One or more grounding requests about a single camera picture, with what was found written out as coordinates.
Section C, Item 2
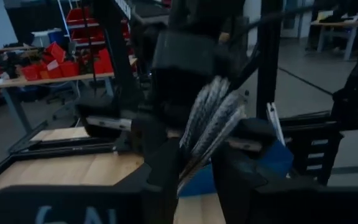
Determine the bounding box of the black aluminium rig frame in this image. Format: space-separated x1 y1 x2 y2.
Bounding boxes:
0 0 285 190

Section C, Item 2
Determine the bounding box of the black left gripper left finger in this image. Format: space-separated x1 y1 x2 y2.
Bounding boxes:
0 138 182 224

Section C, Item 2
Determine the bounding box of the red plastic bin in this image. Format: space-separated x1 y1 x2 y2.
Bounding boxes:
44 42 67 63
58 60 81 78
93 48 115 74
21 63 42 82

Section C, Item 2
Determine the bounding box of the blue and white container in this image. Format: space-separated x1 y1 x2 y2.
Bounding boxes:
30 28 65 48

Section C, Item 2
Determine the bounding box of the wooden workbench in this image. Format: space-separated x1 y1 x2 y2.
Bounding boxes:
0 55 138 138

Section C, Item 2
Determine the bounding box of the blue DualShock controller box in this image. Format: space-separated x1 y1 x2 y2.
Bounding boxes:
178 102 295 197

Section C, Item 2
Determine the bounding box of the shelf with red bins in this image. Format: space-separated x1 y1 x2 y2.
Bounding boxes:
57 0 133 47

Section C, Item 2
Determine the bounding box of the light wooden desk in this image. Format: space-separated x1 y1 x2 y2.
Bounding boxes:
310 17 358 62

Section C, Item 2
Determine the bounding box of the white braided USB-C cable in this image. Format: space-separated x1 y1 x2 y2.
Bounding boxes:
177 75 247 195

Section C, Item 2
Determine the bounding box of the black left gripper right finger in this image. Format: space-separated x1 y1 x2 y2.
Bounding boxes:
211 144 358 224

